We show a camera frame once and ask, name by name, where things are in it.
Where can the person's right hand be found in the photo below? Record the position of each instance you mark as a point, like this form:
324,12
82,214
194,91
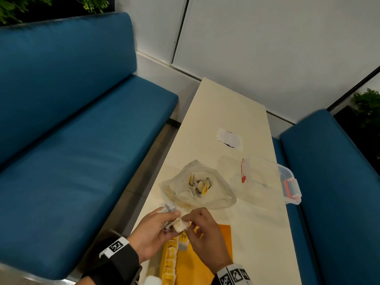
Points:
210,243

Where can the person's left hand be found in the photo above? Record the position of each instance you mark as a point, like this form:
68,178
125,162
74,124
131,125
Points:
148,234

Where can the yellow tray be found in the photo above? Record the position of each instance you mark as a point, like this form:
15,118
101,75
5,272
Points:
193,264

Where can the yellow tagged tea bag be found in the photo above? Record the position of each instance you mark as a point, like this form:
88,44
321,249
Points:
181,224
183,241

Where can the bunch of tea bags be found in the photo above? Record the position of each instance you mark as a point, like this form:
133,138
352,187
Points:
169,208

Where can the row of tea bags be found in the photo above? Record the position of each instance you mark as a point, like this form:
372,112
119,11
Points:
169,261

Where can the clear plastic bag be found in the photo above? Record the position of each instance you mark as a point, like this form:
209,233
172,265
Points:
221,195

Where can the clear box with red latches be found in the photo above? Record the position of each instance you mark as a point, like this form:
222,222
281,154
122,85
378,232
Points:
264,178

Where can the person's left forearm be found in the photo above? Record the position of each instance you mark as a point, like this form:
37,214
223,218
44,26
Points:
118,267

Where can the person's right forearm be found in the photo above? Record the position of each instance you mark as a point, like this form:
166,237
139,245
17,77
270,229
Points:
213,281

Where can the white marker wristband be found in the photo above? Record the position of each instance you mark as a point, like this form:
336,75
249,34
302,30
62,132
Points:
234,276
114,246

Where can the white paper patch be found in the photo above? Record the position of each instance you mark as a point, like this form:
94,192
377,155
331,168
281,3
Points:
230,138

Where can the blue sofa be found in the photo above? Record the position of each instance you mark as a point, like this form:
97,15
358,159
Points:
335,204
83,139

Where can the green leafy plant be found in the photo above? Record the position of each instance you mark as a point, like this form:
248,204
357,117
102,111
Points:
12,8
368,106

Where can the black metal pole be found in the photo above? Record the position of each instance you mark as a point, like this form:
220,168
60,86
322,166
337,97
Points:
353,88

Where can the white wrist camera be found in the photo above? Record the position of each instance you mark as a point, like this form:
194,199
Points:
153,281

